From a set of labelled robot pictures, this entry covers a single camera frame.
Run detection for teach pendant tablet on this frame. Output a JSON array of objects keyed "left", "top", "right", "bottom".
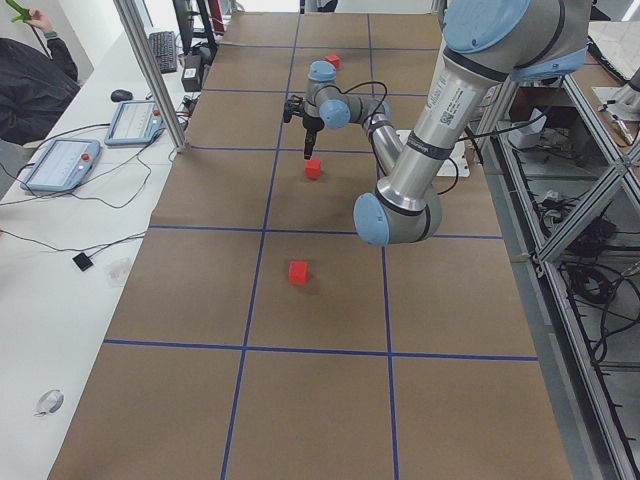
[
  {"left": 104, "top": 100, "right": 164, "bottom": 147},
  {"left": 20, "top": 138, "right": 102, "bottom": 194}
]

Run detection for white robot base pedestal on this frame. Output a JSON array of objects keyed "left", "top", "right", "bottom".
[{"left": 394, "top": 128, "right": 472, "bottom": 179}]

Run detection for near teach pendant tablet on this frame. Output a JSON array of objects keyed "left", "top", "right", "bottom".
[{"left": 20, "top": 138, "right": 102, "bottom": 194}]

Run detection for red block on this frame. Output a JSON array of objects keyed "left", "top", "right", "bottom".
[
  {"left": 288, "top": 260, "right": 309, "bottom": 286},
  {"left": 324, "top": 54, "right": 341, "bottom": 70},
  {"left": 305, "top": 158, "right": 322, "bottom": 180}
]

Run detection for small black square sensor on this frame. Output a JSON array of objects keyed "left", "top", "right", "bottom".
[{"left": 72, "top": 252, "right": 94, "bottom": 272}]

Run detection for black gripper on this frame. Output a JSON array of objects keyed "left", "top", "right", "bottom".
[{"left": 282, "top": 95, "right": 323, "bottom": 160}]

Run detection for black power adapter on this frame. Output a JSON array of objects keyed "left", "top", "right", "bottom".
[{"left": 181, "top": 54, "right": 202, "bottom": 93}]

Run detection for aluminium frame post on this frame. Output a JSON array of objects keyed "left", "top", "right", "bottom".
[{"left": 113, "top": 0, "right": 187, "bottom": 153}]

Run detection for person in black jacket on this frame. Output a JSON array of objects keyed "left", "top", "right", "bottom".
[{"left": 1, "top": 7, "right": 80, "bottom": 145}]

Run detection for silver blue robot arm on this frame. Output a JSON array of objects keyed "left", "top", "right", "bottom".
[{"left": 283, "top": 1, "right": 591, "bottom": 246}]

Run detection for black computer mouse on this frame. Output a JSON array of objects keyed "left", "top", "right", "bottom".
[{"left": 110, "top": 89, "right": 133, "bottom": 103}]

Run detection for far teach pendant tablet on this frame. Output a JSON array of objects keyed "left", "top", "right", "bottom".
[{"left": 104, "top": 100, "right": 164, "bottom": 147}]

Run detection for black keyboard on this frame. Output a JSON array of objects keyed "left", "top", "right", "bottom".
[{"left": 148, "top": 31, "right": 177, "bottom": 74}]

